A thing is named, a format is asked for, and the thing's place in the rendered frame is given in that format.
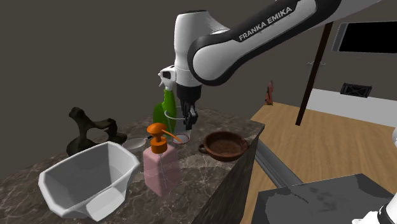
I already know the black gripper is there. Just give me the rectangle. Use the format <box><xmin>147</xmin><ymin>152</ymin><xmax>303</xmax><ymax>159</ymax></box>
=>
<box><xmin>176</xmin><ymin>83</ymin><xmax>203</xmax><ymax>131</ymax></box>

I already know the clear drinking glass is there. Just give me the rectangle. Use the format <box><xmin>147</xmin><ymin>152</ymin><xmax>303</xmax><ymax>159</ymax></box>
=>
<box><xmin>164</xmin><ymin>106</ymin><xmax>193</xmax><ymax>146</ymax></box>

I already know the green spray bottle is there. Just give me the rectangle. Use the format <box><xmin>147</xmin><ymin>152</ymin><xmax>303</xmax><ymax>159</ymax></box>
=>
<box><xmin>152</xmin><ymin>76</ymin><xmax>178</xmax><ymax>138</ymax></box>

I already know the pink soap dispenser orange pump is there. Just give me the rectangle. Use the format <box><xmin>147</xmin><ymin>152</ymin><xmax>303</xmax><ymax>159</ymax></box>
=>
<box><xmin>143</xmin><ymin>122</ymin><xmax>184</xmax><ymax>198</ymax></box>

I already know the small white dish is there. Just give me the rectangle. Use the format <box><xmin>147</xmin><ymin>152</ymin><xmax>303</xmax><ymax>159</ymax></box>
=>
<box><xmin>122</xmin><ymin>137</ymin><xmax>147</xmax><ymax>153</ymax></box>

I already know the reddish brown figure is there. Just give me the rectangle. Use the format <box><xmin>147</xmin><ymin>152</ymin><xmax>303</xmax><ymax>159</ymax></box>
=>
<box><xmin>265</xmin><ymin>80</ymin><xmax>275</xmax><ymax>106</ymax></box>

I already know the dark abstract sculpture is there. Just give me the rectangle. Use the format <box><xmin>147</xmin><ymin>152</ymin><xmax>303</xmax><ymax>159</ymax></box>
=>
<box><xmin>66</xmin><ymin>106</ymin><xmax>129</xmax><ymax>157</ymax></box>

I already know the white angular bowl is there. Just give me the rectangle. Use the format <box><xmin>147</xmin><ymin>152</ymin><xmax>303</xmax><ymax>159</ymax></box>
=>
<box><xmin>38</xmin><ymin>141</ymin><xmax>141</xmax><ymax>222</ymax></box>

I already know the dark brown pole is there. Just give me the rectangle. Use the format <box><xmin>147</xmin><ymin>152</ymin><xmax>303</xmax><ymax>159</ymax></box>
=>
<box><xmin>295</xmin><ymin>21</ymin><xmax>335</xmax><ymax>127</ymax></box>

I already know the dark grey robot stand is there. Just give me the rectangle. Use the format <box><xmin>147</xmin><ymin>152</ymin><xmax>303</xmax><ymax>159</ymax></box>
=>
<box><xmin>250</xmin><ymin>173</ymin><xmax>395</xmax><ymax>224</ymax></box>

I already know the black framed window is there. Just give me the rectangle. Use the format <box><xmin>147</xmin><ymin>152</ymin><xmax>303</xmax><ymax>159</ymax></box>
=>
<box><xmin>331</xmin><ymin>20</ymin><xmax>397</xmax><ymax>55</ymax></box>

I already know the brown bowl with handles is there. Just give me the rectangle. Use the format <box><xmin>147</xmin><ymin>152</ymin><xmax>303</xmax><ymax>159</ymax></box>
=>
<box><xmin>198</xmin><ymin>131</ymin><xmax>249</xmax><ymax>163</ymax></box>

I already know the black wall vent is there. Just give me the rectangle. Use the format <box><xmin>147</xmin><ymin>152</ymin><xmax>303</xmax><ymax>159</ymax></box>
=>
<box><xmin>340</xmin><ymin>82</ymin><xmax>373</xmax><ymax>99</ymax></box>

